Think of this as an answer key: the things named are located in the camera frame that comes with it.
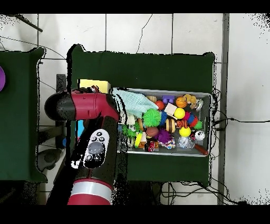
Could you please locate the yellow toy banana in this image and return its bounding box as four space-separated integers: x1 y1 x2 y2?
134 130 143 148

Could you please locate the dark rod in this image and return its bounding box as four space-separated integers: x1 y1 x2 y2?
12 14 43 33

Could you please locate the grey round base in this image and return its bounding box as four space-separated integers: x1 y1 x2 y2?
36 147 62 172

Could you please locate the purple rubber toy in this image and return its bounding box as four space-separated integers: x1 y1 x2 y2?
157 128 173 146

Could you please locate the wooden box with three holes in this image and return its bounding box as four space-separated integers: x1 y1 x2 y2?
75 79 112 139

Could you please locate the black post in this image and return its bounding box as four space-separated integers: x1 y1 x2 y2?
55 73 68 148

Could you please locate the purple round disc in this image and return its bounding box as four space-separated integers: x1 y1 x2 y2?
0 66 6 92

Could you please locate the light blue waffle cloth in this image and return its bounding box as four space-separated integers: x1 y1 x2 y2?
111 88 159 119

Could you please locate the yellow ball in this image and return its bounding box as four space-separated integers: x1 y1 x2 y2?
173 107 186 119

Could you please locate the orange plush toy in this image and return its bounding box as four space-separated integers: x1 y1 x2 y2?
182 94 198 104

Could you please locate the dark green table cloth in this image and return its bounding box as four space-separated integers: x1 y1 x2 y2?
0 47 48 183
66 43 216 184

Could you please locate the wooden cube block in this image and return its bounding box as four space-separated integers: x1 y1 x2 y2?
163 102 178 117

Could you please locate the shallow metal mesh bin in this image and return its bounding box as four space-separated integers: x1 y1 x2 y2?
117 87 213 157

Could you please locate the wooden toy burger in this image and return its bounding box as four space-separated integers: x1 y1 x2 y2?
165 118 176 133

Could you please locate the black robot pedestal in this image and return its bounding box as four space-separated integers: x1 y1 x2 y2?
126 180 163 206

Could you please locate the black floor cable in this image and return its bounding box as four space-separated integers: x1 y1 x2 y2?
213 117 270 130

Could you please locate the large green spiky ball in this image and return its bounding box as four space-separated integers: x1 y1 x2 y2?
142 108 162 127

